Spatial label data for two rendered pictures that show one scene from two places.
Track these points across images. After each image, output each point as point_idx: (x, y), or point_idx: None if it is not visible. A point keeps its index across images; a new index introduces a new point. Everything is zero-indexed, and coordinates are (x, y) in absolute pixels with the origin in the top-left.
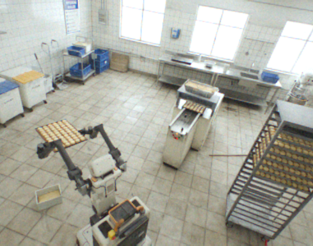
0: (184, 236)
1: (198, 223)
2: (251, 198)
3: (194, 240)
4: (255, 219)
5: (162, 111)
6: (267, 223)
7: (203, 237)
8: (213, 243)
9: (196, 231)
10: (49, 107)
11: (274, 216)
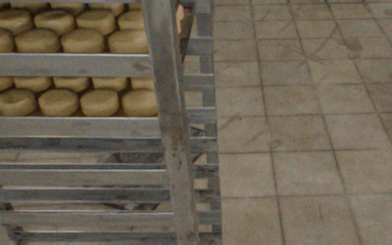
0: (342, 208)
1: None
2: (161, 145)
3: (309, 209)
4: (112, 232)
5: None
6: (62, 231)
7: (283, 225)
8: (251, 221)
9: (312, 233)
10: None
11: (42, 190)
